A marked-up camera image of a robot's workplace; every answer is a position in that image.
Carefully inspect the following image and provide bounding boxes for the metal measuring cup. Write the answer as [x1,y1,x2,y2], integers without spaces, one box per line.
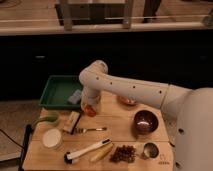
[139,142,159,160]

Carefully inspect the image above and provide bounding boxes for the green plastic tray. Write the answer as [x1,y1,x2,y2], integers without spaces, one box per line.
[39,75,82,110]

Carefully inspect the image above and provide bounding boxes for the orange plate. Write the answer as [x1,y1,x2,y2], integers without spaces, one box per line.
[117,96,137,106]

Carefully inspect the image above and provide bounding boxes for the green ladle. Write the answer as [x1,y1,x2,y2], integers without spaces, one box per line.
[33,112,59,126]

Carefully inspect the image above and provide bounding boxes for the wooden frame posts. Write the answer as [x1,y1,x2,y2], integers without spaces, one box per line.
[55,0,134,32]

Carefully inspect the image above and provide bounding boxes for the black clamp bar left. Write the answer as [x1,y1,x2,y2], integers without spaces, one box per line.
[18,124,33,171]

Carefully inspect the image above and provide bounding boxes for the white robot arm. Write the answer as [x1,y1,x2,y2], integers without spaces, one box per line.
[79,60,213,171]

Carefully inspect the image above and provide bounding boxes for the wooden block with black edge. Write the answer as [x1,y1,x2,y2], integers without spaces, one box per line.
[63,111,80,133]

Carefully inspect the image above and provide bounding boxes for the pale translucent gripper finger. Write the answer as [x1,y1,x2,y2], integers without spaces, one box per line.
[94,103,101,115]

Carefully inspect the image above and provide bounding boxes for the yellow banana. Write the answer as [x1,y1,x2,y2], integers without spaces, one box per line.
[90,143,113,162]

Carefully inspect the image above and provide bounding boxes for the white paper cup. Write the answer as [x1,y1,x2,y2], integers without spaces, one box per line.
[42,129,62,149]

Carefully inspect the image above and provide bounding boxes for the dark brown bowl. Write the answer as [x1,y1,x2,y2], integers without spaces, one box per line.
[133,110,159,135]

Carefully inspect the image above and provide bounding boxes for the bunch of dark grapes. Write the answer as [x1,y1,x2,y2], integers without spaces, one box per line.
[109,145,136,163]

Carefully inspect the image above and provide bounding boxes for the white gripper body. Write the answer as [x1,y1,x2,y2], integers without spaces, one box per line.
[81,87,101,105]

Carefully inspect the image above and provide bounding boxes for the grey sponge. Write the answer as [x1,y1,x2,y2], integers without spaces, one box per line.
[68,89,81,104]

